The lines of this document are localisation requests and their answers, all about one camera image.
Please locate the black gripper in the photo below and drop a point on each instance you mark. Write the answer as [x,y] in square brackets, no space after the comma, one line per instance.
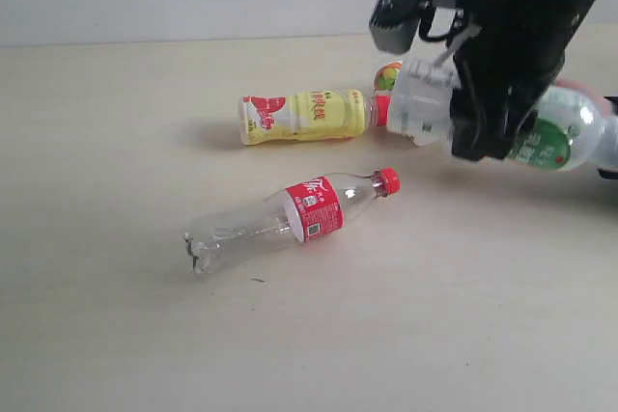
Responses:
[521,43]

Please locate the green label bottle white cap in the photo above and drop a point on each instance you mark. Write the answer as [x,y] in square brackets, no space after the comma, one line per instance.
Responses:
[420,109]

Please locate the yellow drink bottle red cap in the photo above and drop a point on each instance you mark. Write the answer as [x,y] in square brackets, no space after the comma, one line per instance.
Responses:
[310,116]

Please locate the clear cola bottle red label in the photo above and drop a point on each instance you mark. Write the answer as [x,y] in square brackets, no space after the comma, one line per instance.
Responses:
[291,216]

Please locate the open human hand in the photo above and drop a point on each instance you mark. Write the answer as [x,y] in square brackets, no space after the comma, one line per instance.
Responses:
[596,121]

